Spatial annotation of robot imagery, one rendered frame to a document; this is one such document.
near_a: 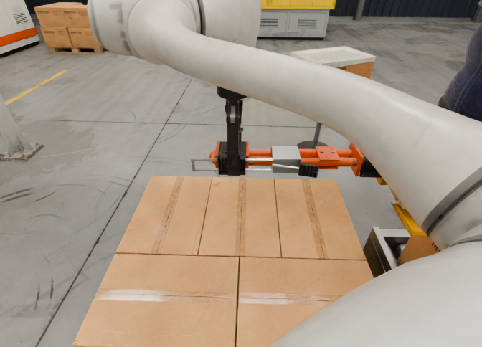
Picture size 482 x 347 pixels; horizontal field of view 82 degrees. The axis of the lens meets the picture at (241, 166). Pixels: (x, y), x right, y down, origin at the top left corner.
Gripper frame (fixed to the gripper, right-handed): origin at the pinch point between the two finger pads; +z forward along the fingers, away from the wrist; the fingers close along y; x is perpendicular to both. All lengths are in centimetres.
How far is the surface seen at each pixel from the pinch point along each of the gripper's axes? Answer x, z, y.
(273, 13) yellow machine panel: -61, 66, 733
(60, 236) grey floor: 137, 127, 74
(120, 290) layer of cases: 49, 73, 3
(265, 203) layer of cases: -14, 73, 58
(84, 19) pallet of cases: 345, 59, 583
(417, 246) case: -73, 53, 15
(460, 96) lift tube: -48, -17, 0
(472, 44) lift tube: -49, -26, 4
